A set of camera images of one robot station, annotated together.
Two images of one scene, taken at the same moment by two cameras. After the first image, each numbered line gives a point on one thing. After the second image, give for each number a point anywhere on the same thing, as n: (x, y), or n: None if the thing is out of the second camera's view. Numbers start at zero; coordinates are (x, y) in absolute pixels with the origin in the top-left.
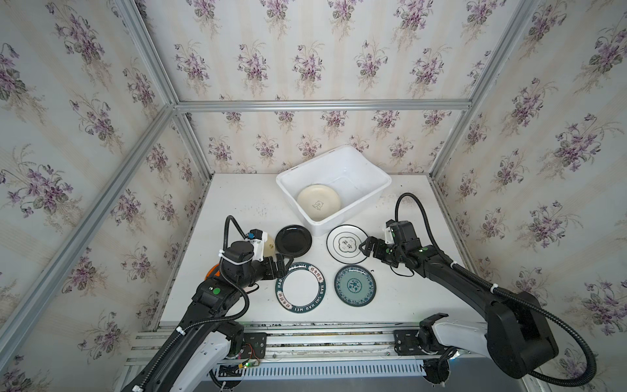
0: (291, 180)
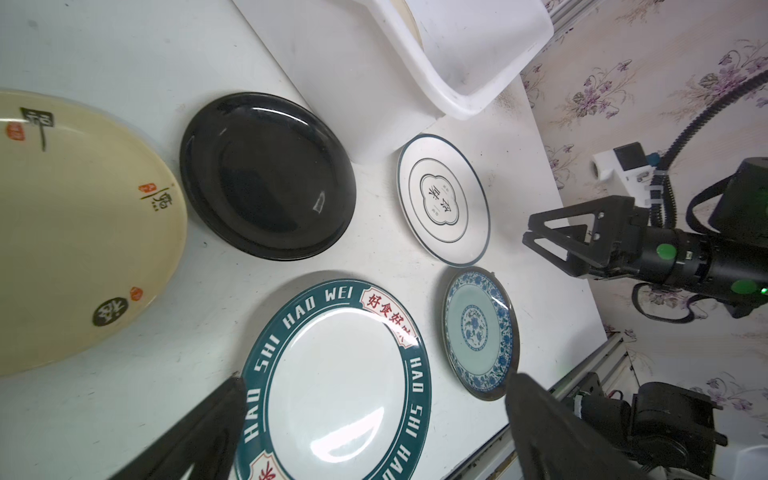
0: (385, 72)
